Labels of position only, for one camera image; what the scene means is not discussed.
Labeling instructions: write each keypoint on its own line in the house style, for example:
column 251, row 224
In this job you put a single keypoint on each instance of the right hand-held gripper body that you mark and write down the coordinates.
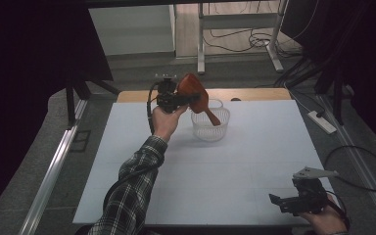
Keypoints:
column 310, row 196

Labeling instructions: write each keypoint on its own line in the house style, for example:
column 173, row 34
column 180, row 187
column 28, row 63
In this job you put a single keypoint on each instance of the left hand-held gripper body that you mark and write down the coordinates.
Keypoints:
column 167, row 96

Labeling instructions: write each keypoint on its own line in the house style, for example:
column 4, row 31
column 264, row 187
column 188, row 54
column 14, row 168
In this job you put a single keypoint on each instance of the orange-brown spatula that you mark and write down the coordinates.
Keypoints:
column 192, row 89

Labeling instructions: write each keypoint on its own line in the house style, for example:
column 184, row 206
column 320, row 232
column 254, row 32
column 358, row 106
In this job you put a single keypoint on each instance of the white plastic mesh basket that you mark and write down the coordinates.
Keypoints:
column 209, row 129

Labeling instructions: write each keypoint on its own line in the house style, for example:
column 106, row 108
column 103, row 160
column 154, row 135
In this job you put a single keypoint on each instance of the person's left hand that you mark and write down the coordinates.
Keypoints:
column 164, row 124

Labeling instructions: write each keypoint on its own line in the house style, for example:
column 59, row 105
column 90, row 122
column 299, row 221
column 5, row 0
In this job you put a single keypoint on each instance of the person's right hand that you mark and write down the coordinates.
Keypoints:
column 326, row 222

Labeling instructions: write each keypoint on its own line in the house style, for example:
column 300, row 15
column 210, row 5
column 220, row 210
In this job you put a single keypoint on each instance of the white power strip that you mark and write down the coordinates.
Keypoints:
column 322, row 122

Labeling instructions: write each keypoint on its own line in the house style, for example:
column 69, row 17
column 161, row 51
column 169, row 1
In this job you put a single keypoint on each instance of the black tripod stand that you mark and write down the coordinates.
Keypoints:
column 70, row 101

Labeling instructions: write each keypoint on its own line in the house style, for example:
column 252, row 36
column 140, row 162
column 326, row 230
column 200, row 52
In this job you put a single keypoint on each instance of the dark square floor plate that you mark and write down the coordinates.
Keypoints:
column 80, row 141

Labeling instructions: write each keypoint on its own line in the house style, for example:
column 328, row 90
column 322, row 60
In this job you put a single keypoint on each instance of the dark curtain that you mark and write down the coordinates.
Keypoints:
column 365, row 49
column 23, row 65

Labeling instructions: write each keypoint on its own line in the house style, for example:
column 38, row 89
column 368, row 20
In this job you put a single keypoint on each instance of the white metal stand frame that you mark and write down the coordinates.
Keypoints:
column 201, row 39

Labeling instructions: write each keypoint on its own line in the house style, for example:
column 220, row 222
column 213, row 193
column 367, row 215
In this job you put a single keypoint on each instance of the aluminium floor rail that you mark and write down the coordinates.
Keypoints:
column 50, row 176
column 359, row 156

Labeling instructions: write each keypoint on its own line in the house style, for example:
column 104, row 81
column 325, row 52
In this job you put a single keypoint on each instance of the white wall panel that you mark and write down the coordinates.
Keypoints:
column 130, row 29

